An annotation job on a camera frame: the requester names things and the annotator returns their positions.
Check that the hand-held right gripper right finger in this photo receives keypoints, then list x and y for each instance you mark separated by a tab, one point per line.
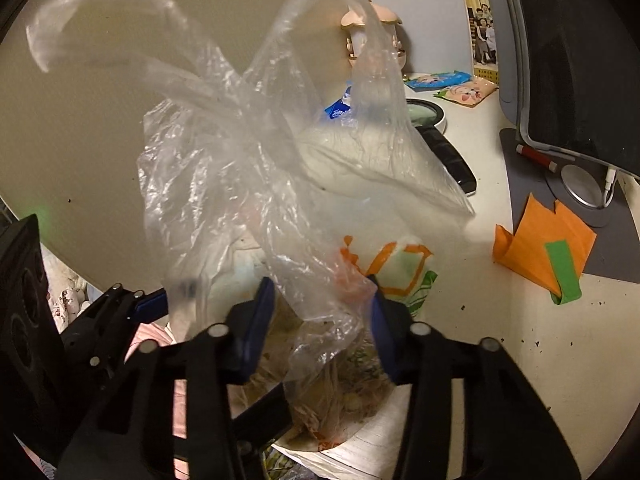
384	332

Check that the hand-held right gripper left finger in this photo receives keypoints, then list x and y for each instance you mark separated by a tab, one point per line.
257	322

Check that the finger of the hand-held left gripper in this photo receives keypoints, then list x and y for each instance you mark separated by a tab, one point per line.
150	305
95	367

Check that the white orange green printed bag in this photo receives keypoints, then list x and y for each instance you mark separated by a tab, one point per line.
405	275

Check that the clear plastic bag with shells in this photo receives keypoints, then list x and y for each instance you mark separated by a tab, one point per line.
210	185

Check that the orange paper with green tape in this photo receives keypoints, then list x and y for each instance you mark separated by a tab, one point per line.
540	240

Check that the pink clothes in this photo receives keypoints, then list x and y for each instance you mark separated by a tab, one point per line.
150	332

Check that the white paper pad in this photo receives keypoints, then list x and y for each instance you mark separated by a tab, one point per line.
370	440

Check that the blue white packet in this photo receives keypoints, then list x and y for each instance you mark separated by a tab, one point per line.
336	107

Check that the red marker pen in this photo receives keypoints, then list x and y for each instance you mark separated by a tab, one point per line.
535	156

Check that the black tablet on stand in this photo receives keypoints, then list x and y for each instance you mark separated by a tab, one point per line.
580	195

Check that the pink snack packet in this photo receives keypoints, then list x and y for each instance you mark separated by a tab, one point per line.
467	92

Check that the blue snack packet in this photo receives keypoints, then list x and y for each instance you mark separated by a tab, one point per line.
440	80

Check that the photo calendar card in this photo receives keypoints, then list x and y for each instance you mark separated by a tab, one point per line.
482	35

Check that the pink mushroom lamp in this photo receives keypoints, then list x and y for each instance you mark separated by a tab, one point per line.
385	15

